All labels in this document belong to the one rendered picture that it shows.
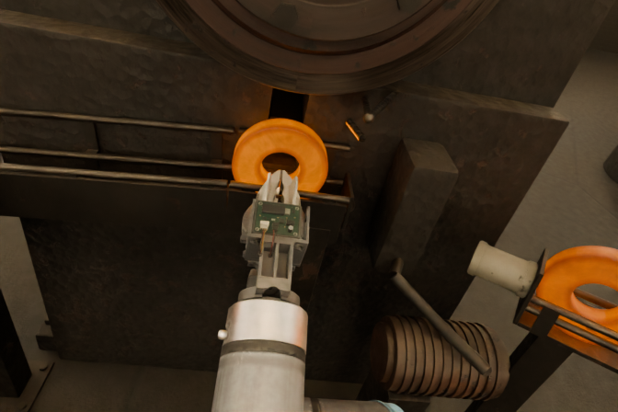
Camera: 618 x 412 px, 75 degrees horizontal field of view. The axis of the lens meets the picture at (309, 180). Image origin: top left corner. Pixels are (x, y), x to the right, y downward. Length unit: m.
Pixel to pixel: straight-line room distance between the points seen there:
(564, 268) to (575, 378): 1.02
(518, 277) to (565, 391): 0.95
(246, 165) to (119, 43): 0.26
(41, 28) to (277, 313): 0.53
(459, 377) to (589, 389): 0.95
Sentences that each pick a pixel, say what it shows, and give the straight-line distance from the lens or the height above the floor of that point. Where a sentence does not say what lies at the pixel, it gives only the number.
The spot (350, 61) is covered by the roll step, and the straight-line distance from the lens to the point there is 0.53.
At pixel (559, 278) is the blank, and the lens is 0.71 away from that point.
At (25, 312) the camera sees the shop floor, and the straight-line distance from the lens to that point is 1.45.
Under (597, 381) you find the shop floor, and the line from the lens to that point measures 1.75.
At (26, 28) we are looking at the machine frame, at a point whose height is 0.87.
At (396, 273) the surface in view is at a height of 0.61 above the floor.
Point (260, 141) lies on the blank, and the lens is 0.62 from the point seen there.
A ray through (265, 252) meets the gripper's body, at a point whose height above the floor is 0.75.
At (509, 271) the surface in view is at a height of 0.69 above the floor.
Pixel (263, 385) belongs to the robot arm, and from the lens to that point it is 0.42.
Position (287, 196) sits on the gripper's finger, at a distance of 0.57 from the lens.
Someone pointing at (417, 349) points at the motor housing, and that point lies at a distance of 0.74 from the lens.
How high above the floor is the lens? 1.09
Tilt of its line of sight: 34 degrees down
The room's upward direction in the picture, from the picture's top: 13 degrees clockwise
